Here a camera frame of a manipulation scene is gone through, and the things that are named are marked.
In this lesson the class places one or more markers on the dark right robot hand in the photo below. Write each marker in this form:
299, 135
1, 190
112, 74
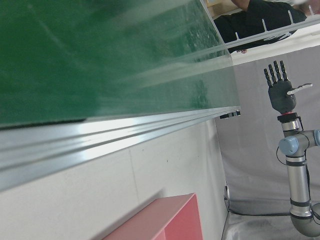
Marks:
281, 97

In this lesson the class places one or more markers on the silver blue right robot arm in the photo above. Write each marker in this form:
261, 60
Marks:
297, 180

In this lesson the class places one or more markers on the pink plastic basket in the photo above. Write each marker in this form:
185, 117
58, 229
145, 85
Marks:
180, 220

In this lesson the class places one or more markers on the black conveyor sensor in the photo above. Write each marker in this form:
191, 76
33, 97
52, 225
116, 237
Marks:
230, 115

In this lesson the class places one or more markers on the grey backdrop curtain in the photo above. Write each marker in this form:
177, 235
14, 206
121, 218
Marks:
250, 150

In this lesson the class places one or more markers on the person in dark shirt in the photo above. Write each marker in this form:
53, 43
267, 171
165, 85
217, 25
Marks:
250, 25

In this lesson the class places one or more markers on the light wooden box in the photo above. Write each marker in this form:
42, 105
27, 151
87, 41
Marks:
220, 7

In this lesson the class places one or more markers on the green conveyor belt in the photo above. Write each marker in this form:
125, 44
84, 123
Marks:
100, 62

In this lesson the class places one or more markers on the aluminium rail with white pegs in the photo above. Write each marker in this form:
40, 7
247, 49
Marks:
275, 33

